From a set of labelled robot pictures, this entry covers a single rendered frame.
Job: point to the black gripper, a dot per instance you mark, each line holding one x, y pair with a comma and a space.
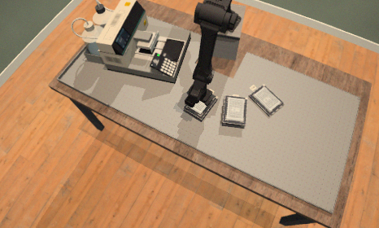
207, 99

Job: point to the white bottle with black cap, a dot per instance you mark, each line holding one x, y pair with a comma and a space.
101, 16

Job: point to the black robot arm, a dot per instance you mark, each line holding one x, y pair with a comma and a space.
213, 17

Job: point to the white well plate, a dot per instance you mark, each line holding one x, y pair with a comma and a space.
231, 111
265, 95
199, 107

